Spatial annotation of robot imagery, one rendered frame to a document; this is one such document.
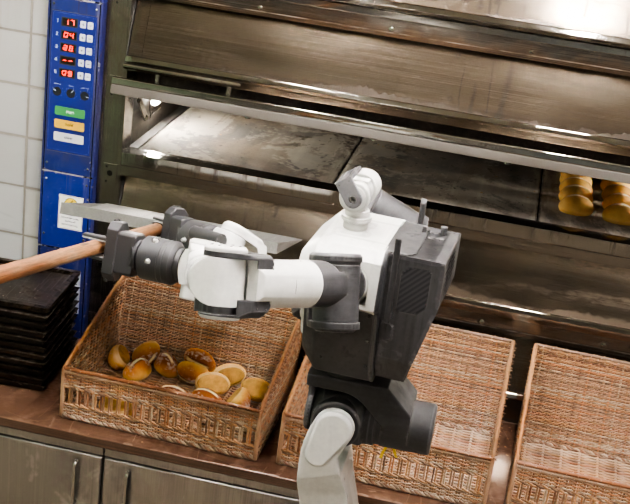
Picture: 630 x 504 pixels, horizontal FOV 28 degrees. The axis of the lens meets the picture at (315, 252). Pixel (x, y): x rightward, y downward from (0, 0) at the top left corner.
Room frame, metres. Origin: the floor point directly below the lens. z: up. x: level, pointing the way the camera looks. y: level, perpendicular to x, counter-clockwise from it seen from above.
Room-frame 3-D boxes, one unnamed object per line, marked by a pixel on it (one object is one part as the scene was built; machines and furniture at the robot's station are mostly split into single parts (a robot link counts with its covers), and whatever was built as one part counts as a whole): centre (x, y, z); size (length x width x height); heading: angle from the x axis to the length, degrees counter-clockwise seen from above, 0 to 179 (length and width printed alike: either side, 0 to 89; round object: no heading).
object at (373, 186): (2.44, -0.08, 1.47); 0.10 x 0.07 x 0.09; 167
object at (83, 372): (3.11, 0.31, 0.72); 0.56 x 0.49 x 0.28; 80
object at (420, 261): (2.43, -0.14, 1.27); 0.34 x 0.30 x 0.36; 167
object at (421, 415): (2.42, -0.17, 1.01); 0.28 x 0.13 x 0.18; 81
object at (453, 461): (3.02, -0.28, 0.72); 0.56 x 0.49 x 0.28; 81
